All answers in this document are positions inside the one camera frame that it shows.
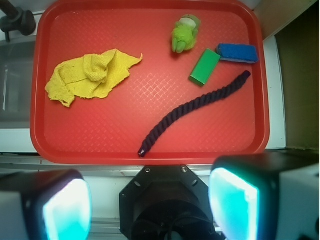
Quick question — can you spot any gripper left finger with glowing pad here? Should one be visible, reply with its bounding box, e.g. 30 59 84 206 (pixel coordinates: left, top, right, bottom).
0 169 92 240

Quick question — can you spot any green plush toy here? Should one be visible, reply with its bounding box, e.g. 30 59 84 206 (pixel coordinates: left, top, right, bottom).
171 14 201 54

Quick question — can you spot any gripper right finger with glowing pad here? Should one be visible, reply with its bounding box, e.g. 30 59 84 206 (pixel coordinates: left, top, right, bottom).
208 151 320 240

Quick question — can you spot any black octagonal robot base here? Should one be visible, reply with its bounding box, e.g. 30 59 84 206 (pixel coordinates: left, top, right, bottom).
119 165 224 240

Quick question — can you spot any dark purple rope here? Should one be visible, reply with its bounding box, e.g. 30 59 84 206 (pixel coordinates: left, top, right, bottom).
137 70 252 158

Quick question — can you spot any yellow cloth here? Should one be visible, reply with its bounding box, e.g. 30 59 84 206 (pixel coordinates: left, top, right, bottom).
45 49 143 108

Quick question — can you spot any red plastic tray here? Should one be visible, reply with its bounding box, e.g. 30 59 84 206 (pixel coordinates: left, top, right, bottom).
30 0 270 166

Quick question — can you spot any stainless steel sink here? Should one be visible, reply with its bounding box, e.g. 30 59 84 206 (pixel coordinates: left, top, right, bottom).
0 41 35 129

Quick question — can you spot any blue sponge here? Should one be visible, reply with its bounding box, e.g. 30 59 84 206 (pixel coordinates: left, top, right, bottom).
216 43 259 64

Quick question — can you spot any green block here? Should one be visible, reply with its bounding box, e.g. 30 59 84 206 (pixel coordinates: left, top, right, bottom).
188 48 221 87

